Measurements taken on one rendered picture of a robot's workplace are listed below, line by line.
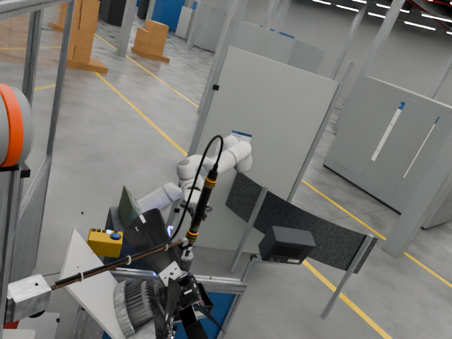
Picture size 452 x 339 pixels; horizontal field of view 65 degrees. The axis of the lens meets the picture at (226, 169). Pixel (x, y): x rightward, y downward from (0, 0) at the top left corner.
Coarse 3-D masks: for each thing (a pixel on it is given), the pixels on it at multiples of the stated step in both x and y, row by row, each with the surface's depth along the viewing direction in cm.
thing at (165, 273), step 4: (172, 264) 141; (176, 264) 142; (168, 268) 140; (172, 268) 141; (160, 272) 137; (164, 272) 138; (168, 272) 139; (176, 272) 142; (180, 272) 143; (160, 276) 137; (164, 276) 138; (168, 276) 139; (172, 276) 140; (176, 276) 141; (164, 280) 138; (164, 284) 137
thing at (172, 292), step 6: (168, 282) 110; (174, 282) 116; (168, 288) 110; (174, 288) 116; (180, 288) 126; (168, 294) 109; (174, 294) 116; (180, 294) 128; (168, 300) 109; (174, 300) 117; (168, 306) 110; (174, 306) 119; (168, 312) 111; (168, 318) 112; (162, 336) 107
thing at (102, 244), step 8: (96, 232) 176; (112, 232) 180; (120, 232) 182; (88, 240) 169; (96, 240) 170; (104, 240) 172; (112, 240) 174; (120, 240) 176; (96, 248) 172; (104, 248) 173; (112, 248) 174; (120, 248) 175; (112, 256) 176
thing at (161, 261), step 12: (144, 216) 139; (156, 216) 144; (132, 228) 132; (144, 228) 136; (156, 228) 141; (132, 240) 131; (144, 240) 135; (156, 240) 138; (168, 252) 141; (156, 264) 136; (168, 264) 140
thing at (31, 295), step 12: (36, 276) 98; (12, 288) 92; (24, 288) 93; (36, 288) 95; (48, 288) 96; (12, 300) 89; (24, 300) 90; (36, 300) 93; (48, 300) 97; (12, 312) 91; (24, 312) 92; (36, 312) 96
